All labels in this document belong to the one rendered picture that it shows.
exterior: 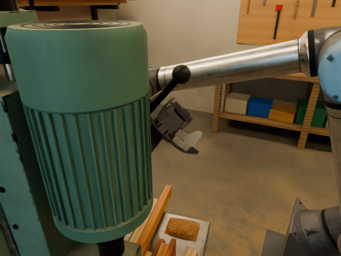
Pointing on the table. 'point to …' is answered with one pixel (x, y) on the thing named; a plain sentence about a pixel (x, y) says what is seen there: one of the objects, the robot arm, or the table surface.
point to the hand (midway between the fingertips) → (170, 128)
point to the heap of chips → (182, 228)
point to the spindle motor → (88, 121)
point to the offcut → (190, 252)
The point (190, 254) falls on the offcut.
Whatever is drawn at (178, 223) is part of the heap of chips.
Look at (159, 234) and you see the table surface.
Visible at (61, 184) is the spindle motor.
